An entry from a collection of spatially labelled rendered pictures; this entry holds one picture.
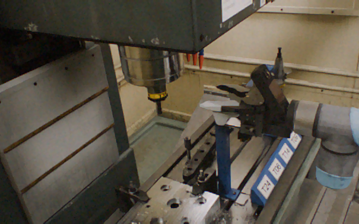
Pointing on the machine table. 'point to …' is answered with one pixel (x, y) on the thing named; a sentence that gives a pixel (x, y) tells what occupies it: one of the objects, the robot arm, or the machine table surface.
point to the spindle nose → (150, 66)
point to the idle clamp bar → (206, 152)
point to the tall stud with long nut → (188, 147)
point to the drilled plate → (161, 200)
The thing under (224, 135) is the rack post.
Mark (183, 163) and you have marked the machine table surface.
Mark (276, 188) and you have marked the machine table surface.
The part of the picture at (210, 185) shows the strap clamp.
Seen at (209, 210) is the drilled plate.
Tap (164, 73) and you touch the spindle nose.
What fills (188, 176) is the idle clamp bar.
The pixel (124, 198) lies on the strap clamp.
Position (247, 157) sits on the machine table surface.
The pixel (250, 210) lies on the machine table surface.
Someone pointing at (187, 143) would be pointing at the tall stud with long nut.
